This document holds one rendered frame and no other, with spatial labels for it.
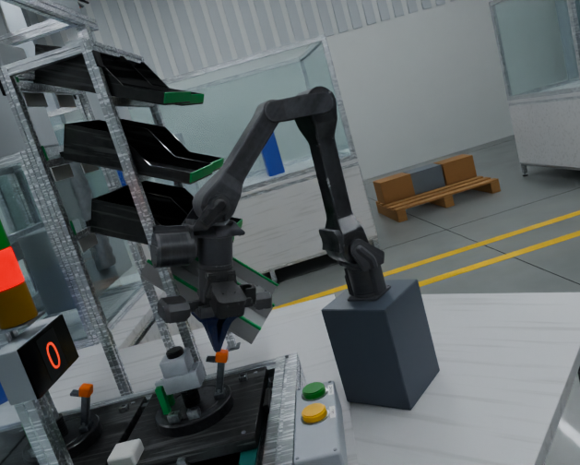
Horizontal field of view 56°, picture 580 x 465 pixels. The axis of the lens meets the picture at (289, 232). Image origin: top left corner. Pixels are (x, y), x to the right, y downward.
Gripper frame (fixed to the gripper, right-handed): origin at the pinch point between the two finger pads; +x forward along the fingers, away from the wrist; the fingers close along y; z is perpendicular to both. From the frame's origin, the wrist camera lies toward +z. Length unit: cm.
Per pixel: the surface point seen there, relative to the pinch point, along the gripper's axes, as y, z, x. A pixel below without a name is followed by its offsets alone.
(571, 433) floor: 153, -34, 77
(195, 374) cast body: -3.6, -0.5, 7.1
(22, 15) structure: 7, -780, -195
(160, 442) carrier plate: -10.3, 0.8, 17.3
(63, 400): -20, -67, 39
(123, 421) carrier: -13.8, -13.5, 19.7
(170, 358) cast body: -7.3, -3.4, 4.7
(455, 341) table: 54, 1, 11
